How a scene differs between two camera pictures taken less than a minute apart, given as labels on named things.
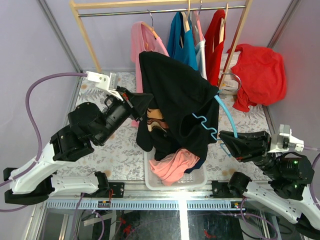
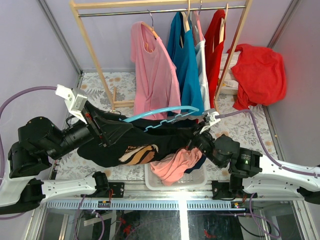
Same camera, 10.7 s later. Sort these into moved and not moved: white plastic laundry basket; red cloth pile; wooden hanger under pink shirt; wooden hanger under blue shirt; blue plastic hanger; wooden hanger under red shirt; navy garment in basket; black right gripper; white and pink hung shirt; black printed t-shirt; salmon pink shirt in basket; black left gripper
Moved: blue plastic hanger; black right gripper; black left gripper; black printed t-shirt
Not moved: navy garment in basket; salmon pink shirt in basket; wooden hanger under red shirt; white plastic laundry basket; wooden hanger under pink shirt; white and pink hung shirt; wooden hanger under blue shirt; red cloth pile
